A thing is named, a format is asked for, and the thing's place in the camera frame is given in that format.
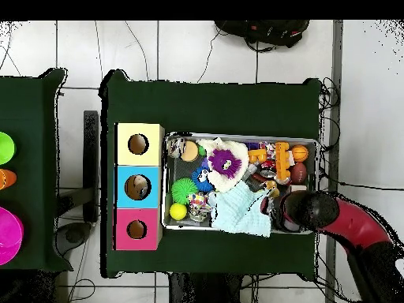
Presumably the cream knitted cloth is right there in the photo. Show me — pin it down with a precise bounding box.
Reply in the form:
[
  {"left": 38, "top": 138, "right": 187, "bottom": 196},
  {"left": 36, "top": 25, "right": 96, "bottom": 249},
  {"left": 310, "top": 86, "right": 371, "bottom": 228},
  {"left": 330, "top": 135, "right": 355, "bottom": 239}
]
[{"left": 196, "top": 137, "right": 250, "bottom": 194}]

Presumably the dark green table cloth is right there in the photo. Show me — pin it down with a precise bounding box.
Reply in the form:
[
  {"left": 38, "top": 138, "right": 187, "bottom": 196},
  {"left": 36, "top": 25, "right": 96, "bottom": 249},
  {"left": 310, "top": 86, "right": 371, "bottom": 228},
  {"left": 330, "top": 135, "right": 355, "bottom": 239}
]
[
  {"left": 99, "top": 69, "right": 323, "bottom": 279},
  {"left": 0, "top": 68, "right": 73, "bottom": 273}
]

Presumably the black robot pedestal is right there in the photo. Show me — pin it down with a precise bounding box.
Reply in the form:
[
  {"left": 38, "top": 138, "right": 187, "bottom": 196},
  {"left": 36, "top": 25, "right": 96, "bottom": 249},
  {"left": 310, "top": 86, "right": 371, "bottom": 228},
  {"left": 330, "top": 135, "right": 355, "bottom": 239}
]
[{"left": 168, "top": 272, "right": 244, "bottom": 303}]

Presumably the purple spiky monster toy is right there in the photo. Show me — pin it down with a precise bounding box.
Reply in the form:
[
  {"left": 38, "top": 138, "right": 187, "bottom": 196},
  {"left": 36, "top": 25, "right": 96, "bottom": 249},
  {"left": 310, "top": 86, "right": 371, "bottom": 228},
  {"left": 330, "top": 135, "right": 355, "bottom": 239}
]
[{"left": 208, "top": 148, "right": 243, "bottom": 179}]

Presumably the black backpack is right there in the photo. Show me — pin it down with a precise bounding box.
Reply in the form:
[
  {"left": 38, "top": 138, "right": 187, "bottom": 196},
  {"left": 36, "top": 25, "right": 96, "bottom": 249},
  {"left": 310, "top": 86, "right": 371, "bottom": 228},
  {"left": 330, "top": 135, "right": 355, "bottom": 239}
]
[{"left": 214, "top": 20, "right": 310, "bottom": 51}]

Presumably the shallow wire mesh bin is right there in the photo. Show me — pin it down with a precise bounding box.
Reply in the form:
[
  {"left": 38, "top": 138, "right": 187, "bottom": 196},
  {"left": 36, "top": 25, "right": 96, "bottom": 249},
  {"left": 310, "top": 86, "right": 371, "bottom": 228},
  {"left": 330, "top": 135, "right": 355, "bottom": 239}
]
[{"left": 160, "top": 132, "right": 319, "bottom": 235}]

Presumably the blue spiky toy with eyes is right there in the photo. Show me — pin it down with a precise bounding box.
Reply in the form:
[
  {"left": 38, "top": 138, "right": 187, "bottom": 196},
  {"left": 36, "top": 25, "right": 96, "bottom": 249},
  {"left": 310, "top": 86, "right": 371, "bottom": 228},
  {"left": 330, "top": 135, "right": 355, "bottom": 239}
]
[{"left": 191, "top": 165, "right": 215, "bottom": 194}]

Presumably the mint green waffle cloth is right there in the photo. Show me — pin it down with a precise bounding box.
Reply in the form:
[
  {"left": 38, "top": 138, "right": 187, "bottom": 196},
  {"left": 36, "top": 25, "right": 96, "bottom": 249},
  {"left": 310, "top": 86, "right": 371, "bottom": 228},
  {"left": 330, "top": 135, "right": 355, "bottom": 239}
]
[{"left": 210, "top": 180, "right": 273, "bottom": 238}]

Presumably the green spiky rubber ball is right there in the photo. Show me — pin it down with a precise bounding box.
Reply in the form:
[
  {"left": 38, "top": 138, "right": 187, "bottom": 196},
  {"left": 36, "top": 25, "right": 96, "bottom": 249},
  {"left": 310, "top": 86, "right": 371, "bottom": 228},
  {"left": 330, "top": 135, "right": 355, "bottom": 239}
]
[{"left": 170, "top": 177, "right": 199, "bottom": 205}]

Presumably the green plastic cup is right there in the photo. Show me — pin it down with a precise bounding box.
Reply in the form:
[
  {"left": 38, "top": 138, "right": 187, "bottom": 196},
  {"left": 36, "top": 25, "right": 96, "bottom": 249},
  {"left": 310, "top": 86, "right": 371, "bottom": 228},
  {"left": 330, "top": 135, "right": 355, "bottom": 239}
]
[{"left": 0, "top": 131, "right": 16, "bottom": 166}]

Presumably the orange plastic cone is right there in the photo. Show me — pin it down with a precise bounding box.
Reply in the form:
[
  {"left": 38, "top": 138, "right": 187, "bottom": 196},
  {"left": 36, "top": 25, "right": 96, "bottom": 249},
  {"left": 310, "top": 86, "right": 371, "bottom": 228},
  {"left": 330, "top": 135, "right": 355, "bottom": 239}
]
[{"left": 0, "top": 168, "right": 17, "bottom": 191}]

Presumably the wooden box with three holes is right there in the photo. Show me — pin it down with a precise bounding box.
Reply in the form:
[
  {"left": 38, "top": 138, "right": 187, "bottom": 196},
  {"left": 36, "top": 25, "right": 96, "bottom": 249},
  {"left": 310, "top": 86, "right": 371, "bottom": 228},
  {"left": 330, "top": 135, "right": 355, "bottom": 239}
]
[{"left": 112, "top": 122, "right": 166, "bottom": 252}]

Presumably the magenta plastic bowl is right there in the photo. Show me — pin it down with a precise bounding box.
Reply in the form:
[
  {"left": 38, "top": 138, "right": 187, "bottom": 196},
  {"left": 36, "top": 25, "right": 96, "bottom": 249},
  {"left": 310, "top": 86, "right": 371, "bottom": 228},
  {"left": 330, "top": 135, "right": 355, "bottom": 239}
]
[{"left": 0, "top": 206, "right": 24, "bottom": 266}]

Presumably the black cable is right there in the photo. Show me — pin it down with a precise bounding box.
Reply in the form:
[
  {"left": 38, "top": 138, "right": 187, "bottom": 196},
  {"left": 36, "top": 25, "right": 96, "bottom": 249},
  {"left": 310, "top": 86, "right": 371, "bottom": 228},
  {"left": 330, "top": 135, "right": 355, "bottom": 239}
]
[{"left": 316, "top": 166, "right": 404, "bottom": 193}]

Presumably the yellow ball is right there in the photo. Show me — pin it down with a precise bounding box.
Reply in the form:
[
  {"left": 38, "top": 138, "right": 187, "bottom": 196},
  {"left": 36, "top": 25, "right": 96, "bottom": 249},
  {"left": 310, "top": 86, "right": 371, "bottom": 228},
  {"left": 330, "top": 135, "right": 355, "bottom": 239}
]
[{"left": 169, "top": 202, "right": 188, "bottom": 221}]

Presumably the black upright panel on stand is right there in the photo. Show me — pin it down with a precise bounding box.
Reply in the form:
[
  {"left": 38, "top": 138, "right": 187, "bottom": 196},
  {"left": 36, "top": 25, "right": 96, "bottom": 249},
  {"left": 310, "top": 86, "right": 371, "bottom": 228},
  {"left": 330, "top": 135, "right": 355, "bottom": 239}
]
[{"left": 55, "top": 110, "right": 101, "bottom": 256}]

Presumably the small orange basketball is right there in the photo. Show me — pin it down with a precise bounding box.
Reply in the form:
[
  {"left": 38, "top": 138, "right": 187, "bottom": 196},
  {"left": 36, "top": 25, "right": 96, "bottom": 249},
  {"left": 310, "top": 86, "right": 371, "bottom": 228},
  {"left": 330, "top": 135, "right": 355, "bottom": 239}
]
[{"left": 290, "top": 144, "right": 309, "bottom": 163}]

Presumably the long orange building block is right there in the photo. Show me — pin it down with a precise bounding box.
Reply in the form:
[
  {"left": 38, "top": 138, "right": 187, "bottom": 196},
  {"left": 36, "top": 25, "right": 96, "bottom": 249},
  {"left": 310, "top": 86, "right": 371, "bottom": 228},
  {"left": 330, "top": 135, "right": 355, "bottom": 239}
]
[{"left": 275, "top": 141, "right": 292, "bottom": 181}]

